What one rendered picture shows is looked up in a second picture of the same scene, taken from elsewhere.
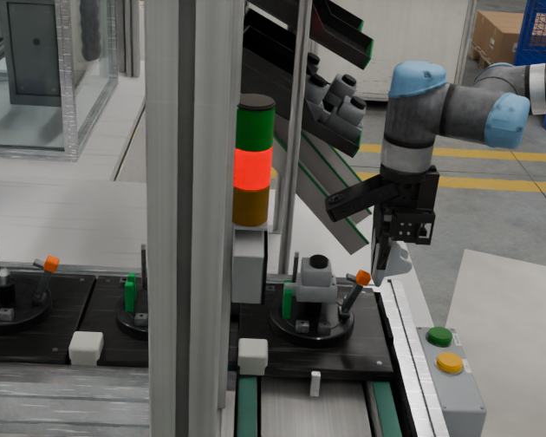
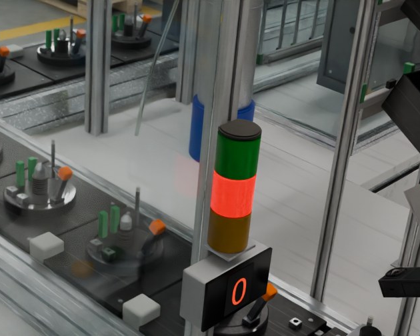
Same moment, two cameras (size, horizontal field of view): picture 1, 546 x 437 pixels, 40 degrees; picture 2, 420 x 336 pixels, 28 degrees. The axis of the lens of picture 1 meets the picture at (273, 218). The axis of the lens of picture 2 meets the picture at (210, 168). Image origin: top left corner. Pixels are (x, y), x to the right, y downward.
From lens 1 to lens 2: 58 cm
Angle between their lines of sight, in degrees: 38
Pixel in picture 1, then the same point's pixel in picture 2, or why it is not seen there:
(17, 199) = (263, 172)
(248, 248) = (203, 270)
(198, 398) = not seen: outside the picture
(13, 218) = not seen: hidden behind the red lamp
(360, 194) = (413, 278)
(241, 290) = (186, 307)
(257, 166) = (225, 193)
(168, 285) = not seen: outside the picture
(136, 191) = (374, 205)
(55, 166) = (325, 155)
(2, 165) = (281, 137)
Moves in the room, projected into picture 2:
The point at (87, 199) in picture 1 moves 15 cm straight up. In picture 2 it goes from (321, 195) to (331, 138)
